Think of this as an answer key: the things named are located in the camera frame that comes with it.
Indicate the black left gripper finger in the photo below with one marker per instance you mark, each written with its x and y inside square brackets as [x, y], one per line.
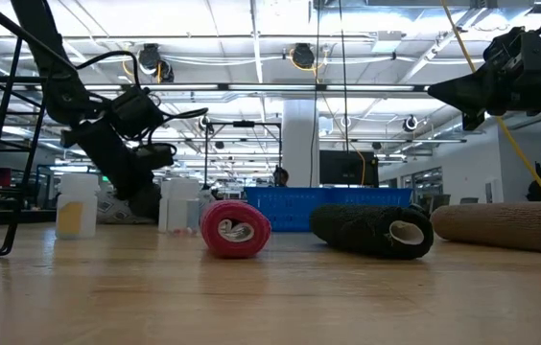
[146, 203]

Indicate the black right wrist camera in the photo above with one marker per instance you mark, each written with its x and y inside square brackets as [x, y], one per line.
[515, 50]

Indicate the grey patterned fabric pouch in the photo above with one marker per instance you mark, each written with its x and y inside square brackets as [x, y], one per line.
[112, 211]

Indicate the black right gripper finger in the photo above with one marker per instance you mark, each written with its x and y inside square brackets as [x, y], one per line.
[457, 91]
[472, 121]

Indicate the tan bandage roll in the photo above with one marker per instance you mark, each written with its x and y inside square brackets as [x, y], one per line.
[491, 225]

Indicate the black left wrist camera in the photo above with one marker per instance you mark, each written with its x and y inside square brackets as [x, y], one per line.
[155, 155]

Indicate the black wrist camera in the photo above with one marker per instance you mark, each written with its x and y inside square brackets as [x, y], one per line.
[515, 50]
[155, 155]

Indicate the blue plastic bin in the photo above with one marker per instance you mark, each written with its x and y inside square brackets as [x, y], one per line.
[294, 206]
[371, 196]

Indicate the person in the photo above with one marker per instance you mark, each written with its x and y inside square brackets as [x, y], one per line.
[280, 177]

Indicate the pink red bandage roll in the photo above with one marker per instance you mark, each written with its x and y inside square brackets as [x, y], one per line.
[251, 215]

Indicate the black monitor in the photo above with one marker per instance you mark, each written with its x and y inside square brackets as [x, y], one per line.
[347, 167]

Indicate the white square pillar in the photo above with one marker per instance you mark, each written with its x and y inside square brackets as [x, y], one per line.
[299, 144]

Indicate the black metal stand frame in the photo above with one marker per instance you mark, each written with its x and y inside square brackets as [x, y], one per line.
[244, 123]

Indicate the black bandage roll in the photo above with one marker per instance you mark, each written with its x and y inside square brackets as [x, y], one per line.
[357, 230]

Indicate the white plastic bottle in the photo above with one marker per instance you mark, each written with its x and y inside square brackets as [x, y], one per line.
[163, 211]
[181, 206]
[83, 191]

